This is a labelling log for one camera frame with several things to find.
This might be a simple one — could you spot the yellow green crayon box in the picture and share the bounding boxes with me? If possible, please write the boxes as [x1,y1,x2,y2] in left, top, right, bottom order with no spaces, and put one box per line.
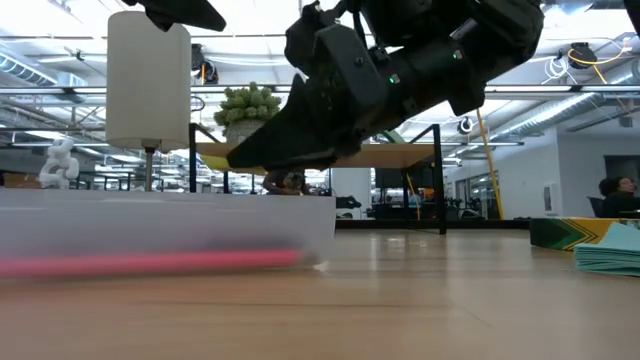
[529,217,640,252]

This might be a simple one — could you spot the pink pencil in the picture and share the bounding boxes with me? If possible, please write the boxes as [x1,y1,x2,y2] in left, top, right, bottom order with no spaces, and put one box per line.
[0,249,304,280]

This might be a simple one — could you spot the white robot figure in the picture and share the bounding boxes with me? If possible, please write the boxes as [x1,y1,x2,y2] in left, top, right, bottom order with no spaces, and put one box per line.
[38,138,80,191]

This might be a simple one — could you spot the person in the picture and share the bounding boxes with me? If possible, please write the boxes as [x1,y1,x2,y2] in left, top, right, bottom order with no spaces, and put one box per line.
[598,176,640,220]
[262,169,309,196]

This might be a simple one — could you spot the white shade table lamp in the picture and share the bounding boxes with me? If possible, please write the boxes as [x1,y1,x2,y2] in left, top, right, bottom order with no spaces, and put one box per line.
[104,10,192,194]

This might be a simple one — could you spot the green potted succulent plant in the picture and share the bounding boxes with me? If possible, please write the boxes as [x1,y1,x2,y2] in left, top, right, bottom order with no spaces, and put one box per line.
[213,82,283,145]

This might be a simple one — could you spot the black hanging device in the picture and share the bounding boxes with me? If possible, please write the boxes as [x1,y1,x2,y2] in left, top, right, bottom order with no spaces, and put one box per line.
[191,43,220,85]

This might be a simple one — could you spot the brown cardboard box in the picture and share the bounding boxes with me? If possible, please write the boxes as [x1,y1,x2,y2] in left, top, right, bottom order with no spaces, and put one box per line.
[2,173,41,190]

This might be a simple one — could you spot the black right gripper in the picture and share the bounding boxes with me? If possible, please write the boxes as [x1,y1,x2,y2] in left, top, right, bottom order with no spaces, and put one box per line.
[227,44,485,171]

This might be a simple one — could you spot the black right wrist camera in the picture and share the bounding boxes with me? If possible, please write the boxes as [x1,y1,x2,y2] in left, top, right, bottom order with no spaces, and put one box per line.
[284,2,389,116]

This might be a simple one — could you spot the teal sticky note pad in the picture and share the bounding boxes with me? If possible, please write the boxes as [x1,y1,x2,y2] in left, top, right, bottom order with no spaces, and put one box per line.
[573,221,640,278]

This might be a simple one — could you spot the black hanging cable reel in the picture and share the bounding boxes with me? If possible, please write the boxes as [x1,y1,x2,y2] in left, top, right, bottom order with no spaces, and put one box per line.
[568,42,599,69]

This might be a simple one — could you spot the white round column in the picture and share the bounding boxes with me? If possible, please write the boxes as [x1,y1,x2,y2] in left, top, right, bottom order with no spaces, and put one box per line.
[332,167,374,216]

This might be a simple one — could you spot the wooden shelf riser black legs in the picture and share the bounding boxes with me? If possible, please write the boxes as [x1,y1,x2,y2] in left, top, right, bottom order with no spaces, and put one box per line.
[188,122,448,235]

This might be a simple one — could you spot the white wall dispenser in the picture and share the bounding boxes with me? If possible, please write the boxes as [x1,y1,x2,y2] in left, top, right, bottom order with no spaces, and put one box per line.
[543,182,564,217]

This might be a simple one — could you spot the clear plastic pencil box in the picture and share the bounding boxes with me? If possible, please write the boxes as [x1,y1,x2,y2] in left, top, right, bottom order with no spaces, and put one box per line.
[0,188,337,281]

